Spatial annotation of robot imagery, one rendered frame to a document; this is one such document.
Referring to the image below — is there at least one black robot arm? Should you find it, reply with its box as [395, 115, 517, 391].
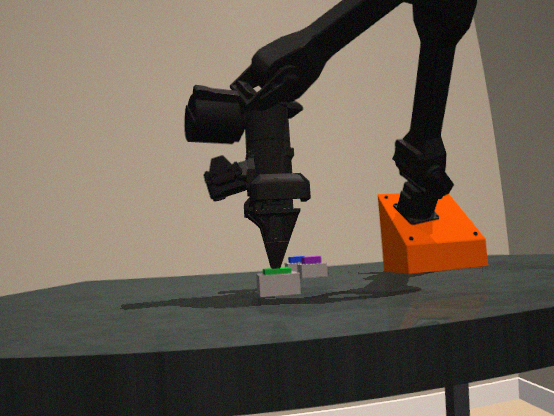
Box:
[184, 0, 477, 225]

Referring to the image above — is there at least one green button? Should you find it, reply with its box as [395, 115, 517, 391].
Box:
[256, 267, 301, 297]

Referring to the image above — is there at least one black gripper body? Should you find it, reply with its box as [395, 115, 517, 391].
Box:
[244, 139, 311, 218]

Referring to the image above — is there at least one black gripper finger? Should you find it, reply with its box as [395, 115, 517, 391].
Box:
[249, 208, 301, 269]
[247, 215, 269, 260]

